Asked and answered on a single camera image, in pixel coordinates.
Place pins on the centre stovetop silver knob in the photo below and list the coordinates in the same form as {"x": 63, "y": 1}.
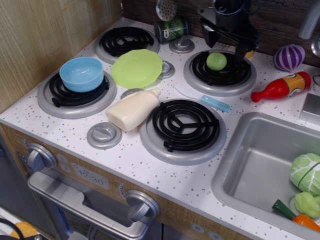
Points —
{"x": 168, "y": 70}

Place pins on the orange toy carrot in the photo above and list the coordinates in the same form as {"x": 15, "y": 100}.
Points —
{"x": 301, "y": 219}

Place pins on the purple striped toy onion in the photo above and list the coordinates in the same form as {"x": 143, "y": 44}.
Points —
{"x": 289, "y": 57}

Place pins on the black burner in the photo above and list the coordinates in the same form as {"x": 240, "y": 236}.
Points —
{"x": 118, "y": 41}
{"x": 183, "y": 132}
{"x": 234, "y": 79}
{"x": 58, "y": 101}

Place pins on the green toy can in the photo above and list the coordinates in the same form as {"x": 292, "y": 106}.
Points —
{"x": 170, "y": 30}

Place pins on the red ketchup bottle toy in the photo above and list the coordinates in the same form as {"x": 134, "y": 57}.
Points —
{"x": 284, "y": 87}

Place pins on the silver faucet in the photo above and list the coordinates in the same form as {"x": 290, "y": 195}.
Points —
{"x": 310, "y": 21}

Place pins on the cream plastic bottle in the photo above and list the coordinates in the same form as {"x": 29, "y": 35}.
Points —
{"x": 133, "y": 109}

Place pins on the silver sink basin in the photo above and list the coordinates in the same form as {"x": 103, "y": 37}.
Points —
{"x": 254, "y": 171}

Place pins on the back stovetop silver knob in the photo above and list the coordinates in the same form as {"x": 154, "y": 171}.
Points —
{"x": 182, "y": 45}

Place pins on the silver perforated ladle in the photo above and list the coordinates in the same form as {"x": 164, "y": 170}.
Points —
{"x": 166, "y": 10}

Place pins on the left oven silver knob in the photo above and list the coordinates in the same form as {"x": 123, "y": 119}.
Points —
{"x": 40, "y": 158}

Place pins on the front left black burner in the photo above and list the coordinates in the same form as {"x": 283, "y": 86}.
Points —
{"x": 58, "y": 101}

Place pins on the silver faucet base block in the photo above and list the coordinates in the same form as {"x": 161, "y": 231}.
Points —
{"x": 311, "y": 109}

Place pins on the green toy pear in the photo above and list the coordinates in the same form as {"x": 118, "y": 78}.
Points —
{"x": 216, "y": 61}

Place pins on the green toy cabbage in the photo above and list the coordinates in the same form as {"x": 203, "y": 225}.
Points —
{"x": 305, "y": 173}

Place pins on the stovetop silver knob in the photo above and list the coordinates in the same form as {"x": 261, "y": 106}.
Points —
{"x": 182, "y": 45}
{"x": 132, "y": 91}
{"x": 168, "y": 70}
{"x": 104, "y": 135}

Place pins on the right oven silver knob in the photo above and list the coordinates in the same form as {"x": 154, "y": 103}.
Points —
{"x": 140, "y": 205}

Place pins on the oven silver knob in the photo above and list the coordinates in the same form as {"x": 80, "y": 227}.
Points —
{"x": 140, "y": 205}
{"x": 40, "y": 158}

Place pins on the blue handled toy knife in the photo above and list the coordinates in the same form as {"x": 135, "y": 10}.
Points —
{"x": 203, "y": 98}

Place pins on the light blue plastic bowl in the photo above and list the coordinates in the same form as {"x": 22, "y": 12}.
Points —
{"x": 82, "y": 74}

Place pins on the back left black burner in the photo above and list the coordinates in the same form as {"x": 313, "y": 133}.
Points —
{"x": 118, "y": 41}

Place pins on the light green plastic plate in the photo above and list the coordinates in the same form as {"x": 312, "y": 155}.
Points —
{"x": 137, "y": 69}

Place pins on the back right black burner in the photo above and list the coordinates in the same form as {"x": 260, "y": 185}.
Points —
{"x": 234, "y": 79}

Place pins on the silver oven door handle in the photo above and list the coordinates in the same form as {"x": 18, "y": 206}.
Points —
{"x": 78, "y": 220}

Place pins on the yellow toy corn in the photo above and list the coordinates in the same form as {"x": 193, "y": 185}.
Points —
{"x": 249, "y": 54}

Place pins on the small green toy vegetable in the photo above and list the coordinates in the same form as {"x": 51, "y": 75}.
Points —
{"x": 308, "y": 204}

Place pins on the middle stovetop silver knob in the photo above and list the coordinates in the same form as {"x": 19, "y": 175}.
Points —
{"x": 132, "y": 91}

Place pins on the front stovetop silver knob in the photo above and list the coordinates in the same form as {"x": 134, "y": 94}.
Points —
{"x": 104, "y": 135}

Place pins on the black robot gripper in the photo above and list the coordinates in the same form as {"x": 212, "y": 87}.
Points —
{"x": 231, "y": 19}

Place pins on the front right black burner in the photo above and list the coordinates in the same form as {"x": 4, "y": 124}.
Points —
{"x": 183, "y": 132}

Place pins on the yellow object on floor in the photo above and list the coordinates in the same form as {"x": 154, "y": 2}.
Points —
{"x": 26, "y": 229}

